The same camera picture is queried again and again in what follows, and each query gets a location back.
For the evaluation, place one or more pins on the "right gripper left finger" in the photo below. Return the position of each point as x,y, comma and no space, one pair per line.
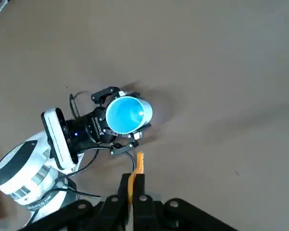
106,216

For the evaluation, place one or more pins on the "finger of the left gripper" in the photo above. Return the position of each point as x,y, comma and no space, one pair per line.
103,93
122,146

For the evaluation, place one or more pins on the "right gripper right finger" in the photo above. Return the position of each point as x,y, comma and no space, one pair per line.
159,216

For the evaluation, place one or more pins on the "orange cleaning brush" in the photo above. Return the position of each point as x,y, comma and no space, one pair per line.
140,163

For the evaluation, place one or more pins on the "blue plastic cup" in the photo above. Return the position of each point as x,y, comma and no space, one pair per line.
125,115

